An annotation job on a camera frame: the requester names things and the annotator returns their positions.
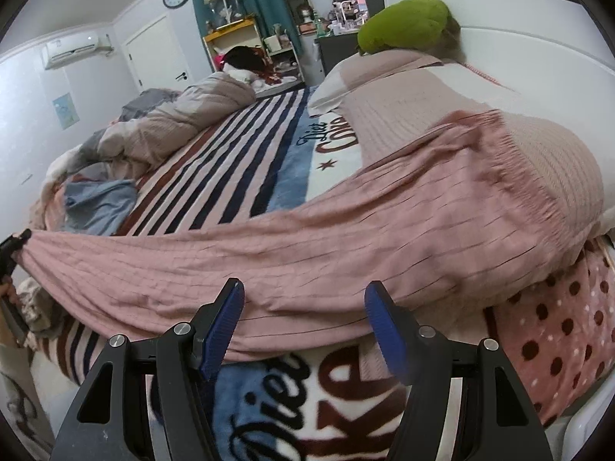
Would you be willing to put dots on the white bed headboard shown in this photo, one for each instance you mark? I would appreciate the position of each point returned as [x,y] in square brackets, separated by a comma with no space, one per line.
[528,48]

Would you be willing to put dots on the grey and pink duvet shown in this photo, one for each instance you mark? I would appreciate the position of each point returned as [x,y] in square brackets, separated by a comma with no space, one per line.
[192,105]

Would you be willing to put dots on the dark desk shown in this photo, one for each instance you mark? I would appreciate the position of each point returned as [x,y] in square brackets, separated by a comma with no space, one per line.
[336,57]

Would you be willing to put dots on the green plush toy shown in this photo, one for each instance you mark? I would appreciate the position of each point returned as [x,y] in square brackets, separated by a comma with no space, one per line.
[403,24]

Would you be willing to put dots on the small wall poster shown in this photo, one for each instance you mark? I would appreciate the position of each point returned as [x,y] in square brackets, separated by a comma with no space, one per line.
[66,111]

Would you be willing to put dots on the white side rack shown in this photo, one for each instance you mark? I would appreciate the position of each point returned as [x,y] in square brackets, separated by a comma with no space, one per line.
[283,53]

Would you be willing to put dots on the yellow and white shelf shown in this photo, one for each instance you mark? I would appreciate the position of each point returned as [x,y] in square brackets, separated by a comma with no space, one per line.
[230,33]

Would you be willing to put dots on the striped printed blanket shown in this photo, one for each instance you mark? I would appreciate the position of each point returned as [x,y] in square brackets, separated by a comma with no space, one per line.
[230,163]

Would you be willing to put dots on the pink knit bedspread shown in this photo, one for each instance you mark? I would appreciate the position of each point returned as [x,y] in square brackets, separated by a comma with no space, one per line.
[543,153]

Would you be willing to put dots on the white door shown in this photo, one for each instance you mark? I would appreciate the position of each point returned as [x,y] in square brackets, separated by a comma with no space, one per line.
[158,53]

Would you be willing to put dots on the glass display case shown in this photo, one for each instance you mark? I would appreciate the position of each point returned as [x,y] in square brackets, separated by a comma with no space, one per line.
[222,9]

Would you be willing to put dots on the person's left hand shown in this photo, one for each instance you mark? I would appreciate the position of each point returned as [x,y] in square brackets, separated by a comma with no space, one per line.
[5,289]

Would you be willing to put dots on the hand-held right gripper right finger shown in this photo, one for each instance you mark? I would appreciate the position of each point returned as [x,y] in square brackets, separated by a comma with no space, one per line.
[384,326]

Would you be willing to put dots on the beige folded cloth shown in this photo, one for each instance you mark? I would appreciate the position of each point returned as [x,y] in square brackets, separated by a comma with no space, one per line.
[41,307]

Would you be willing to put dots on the person's white printed shirt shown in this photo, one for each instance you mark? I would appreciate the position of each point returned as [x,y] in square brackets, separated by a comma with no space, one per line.
[19,403]

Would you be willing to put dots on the pink pants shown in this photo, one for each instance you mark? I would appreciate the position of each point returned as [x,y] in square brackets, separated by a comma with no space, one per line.
[288,259]

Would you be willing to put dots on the pink polka dot blanket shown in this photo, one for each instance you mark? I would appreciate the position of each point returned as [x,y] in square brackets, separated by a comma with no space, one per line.
[567,326]

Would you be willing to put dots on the blue cloth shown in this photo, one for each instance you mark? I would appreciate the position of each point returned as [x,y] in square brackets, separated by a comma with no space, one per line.
[96,201]

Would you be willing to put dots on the white air conditioner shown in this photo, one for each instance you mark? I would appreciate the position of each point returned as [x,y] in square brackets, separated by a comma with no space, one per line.
[72,48]

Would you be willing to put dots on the mannequin head with wig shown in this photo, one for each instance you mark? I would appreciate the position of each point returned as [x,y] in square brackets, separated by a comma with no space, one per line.
[304,17]

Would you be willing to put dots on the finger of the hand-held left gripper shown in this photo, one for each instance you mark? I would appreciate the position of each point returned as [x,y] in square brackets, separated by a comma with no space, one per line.
[12,249]

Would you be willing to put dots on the pink and white pillow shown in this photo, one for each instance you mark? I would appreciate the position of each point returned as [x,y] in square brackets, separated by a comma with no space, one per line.
[331,86]

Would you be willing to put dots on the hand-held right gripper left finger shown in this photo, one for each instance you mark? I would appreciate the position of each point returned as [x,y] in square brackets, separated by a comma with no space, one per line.
[226,326]

